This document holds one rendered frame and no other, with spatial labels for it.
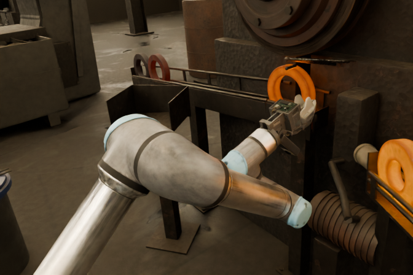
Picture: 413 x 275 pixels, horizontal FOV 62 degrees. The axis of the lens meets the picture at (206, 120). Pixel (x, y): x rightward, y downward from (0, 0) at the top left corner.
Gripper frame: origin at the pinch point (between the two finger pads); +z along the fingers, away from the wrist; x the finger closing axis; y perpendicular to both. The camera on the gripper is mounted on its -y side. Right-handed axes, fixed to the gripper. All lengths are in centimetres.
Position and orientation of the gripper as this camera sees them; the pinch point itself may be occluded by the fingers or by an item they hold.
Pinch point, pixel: (312, 104)
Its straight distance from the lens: 108.7
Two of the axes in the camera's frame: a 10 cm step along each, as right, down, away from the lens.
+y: -3.2, -7.8, -5.4
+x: -6.1, -2.7, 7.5
